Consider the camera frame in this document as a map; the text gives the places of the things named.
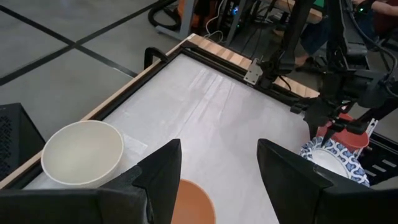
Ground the white plastic bowl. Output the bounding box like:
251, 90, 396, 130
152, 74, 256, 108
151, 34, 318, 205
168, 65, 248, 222
40, 119, 126, 189

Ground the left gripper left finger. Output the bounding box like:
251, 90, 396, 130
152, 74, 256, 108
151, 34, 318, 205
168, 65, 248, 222
0, 138, 183, 224

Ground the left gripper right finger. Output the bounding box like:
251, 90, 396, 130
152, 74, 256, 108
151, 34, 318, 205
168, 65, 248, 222
256, 138, 398, 224

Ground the white cable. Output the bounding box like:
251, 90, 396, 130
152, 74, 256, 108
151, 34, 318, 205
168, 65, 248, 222
203, 0, 225, 43

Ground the orange plastic bowl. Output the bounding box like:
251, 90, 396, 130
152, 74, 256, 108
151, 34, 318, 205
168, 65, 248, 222
170, 179, 217, 224

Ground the black computer tower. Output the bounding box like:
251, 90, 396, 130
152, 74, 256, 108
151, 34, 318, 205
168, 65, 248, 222
0, 102, 47, 182

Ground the black clamp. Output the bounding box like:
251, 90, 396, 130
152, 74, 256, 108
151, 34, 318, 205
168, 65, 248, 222
144, 46, 170, 70

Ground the grey metal stand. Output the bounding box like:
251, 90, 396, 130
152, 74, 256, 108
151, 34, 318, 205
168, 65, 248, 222
155, 0, 197, 42

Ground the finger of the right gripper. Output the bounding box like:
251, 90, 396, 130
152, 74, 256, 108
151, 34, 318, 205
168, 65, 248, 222
322, 119, 368, 147
303, 98, 335, 141

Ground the red plastic bowl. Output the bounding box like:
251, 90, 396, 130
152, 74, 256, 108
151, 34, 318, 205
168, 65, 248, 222
315, 112, 371, 151

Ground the orange appliance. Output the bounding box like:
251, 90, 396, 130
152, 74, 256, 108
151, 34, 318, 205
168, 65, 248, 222
177, 0, 219, 30

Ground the black aluminium table frame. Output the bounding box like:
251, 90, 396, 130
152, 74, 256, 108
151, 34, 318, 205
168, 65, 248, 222
0, 39, 398, 191

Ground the silver corner bracket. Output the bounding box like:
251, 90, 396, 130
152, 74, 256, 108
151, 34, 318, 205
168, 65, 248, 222
243, 58, 265, 86

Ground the blue leaf print paper bowl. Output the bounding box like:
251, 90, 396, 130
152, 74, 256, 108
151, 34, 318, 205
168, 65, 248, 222
298, 136, 371, 188

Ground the black hose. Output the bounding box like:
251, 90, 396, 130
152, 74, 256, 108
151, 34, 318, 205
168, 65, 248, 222
147, 0, 182, 30

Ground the person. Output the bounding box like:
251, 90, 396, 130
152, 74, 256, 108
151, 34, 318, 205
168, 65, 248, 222
294, 0, 398, 68

